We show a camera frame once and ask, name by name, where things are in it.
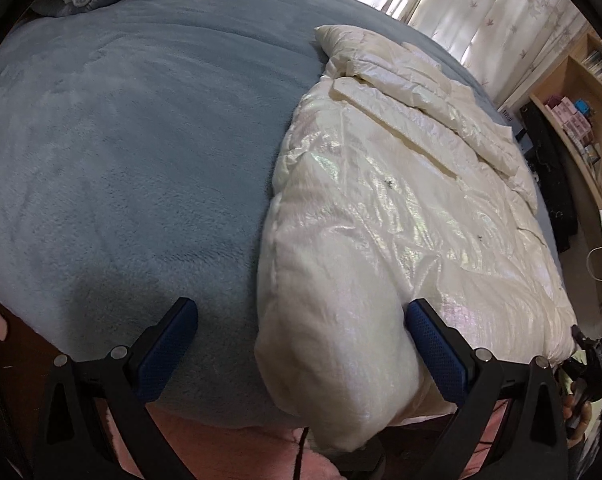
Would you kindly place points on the white shiny puffer jacket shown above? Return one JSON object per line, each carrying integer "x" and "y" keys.
{"x": 381, "y": 210}

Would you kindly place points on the stack of pink storage boxes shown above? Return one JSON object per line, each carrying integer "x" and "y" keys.
{"x": 568, "y": 120}

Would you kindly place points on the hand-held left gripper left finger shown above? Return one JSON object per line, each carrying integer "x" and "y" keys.
{"x": 166, "y": 355}

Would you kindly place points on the long black bag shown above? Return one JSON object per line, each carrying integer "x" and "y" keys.
{"x": 551, "y": 175}

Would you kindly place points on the bed with blue fleece cover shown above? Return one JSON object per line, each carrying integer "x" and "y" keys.
{"x": 131, "y": 160}

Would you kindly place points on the pink fluffy cloth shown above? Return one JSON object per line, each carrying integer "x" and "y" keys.
{"x": 221, "y": 450}

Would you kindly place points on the row of books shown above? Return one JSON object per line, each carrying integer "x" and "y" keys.
{"x": 597, "y": 66}

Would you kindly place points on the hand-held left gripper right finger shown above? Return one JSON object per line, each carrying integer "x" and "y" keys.
{"x": 438, "y": 355}

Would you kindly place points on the wooden bookshelf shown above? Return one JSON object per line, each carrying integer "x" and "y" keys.
{"x": 581, "y": 175}

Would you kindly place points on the small blue device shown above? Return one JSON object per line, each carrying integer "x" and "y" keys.
{"x": 583, "y": 109}

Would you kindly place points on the person's right hand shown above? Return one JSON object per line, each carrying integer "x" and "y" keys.
{"x": 576, "y": 415}

